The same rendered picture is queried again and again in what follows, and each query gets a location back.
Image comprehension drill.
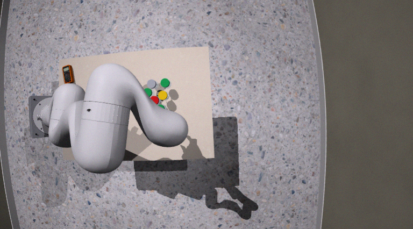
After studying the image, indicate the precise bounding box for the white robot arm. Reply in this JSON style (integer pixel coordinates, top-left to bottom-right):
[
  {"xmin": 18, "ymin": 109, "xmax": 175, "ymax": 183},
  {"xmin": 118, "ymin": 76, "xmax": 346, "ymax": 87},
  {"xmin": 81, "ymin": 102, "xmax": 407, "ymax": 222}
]
[{"xmin": 33, "ymin": 63, "xmax": 188, "ymax": 174}]

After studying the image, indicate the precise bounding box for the orange digital multimeter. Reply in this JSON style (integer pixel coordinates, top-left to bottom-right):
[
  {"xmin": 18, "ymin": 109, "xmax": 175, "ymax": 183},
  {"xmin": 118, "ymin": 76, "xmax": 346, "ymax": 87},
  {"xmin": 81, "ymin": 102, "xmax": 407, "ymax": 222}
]
[{"xmin": 62, "ymin": 65, "xmax": 74, "ymax": 84}]

